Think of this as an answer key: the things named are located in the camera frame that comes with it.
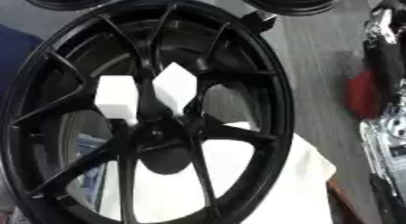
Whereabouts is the black block with pale top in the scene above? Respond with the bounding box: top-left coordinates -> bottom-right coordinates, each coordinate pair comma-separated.
239,9 -> 279,35

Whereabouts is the white pin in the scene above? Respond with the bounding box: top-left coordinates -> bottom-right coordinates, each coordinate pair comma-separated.
150,62 -> 200,117
93,75 -> 141,126

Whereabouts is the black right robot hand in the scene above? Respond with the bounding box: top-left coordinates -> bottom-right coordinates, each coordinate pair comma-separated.
362,0 -> 406,119

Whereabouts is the black spoked wheel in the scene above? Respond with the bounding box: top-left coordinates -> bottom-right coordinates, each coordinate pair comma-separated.
0,0 -> 297,224

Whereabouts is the red object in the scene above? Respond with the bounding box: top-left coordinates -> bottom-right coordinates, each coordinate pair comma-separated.
343,68 -> 381,121

